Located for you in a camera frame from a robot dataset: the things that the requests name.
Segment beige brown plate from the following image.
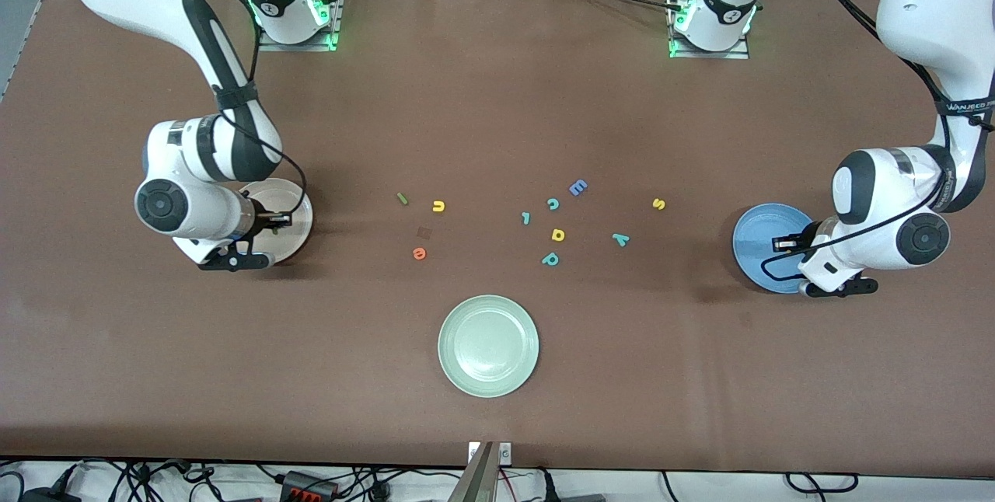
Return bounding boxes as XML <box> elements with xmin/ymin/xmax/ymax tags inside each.
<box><xmin>237</xmin><ymin>178</ymin><xmax>314</xmax><ymax>266</ymax></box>

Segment blue plate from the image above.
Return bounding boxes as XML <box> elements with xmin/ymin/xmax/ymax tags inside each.
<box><xmin>732</xmin><ymin>203</ymin><xmax>817</xmax><ymax>295</ymax></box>

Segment black orange power strip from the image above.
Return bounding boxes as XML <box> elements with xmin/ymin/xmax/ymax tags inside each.
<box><xmin>281</xmin><ymin>471</ymin><xmax>340</xmax><ymax>500</ymax></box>

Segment pale green plate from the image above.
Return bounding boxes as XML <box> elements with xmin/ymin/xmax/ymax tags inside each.
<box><xmin>437</xmin><ymin>295</ymin><xmax>540</xmax><ymax>399</ymax></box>

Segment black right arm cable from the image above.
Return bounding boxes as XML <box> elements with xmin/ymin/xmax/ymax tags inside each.
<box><xmin>175</xmin><ymin>0</ymin><xmax>308</xmax><ymax>223</ymax></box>

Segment looped black cable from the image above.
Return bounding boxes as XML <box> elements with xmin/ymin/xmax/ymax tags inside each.
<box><xmin>785</xmin><ymin>472</ymin><xmax>861</xmax><ymax>494</ymax></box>

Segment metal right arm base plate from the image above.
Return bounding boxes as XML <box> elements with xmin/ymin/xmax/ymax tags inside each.
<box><xmin>258</xmin><ymin>0</ymin><xmax>347</xmax><ymax>52</ymax></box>

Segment tangled black cables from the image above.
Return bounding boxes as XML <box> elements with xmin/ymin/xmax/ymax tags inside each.
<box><xmin>0</xmin><ymin>458</ymin><xmax>436</xmax><ymax>502</ymax></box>

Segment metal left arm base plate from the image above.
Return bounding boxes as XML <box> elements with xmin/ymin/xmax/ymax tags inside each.
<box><xmin>669</xmin><ymin>0</ymin><xmax>751</xmax><ymax>61</ymax></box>

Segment aluminium camera post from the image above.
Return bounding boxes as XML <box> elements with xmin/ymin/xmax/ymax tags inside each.
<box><xmin>449</xmin><ymin>441</ymin><xmax>498</xmax><ymax>502</ymax></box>

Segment white post bracket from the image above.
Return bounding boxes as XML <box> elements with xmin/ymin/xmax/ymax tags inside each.
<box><xmin>468</xmin><ymin>442</ymin><xmax>513</xmax><ymax>465</ymax></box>

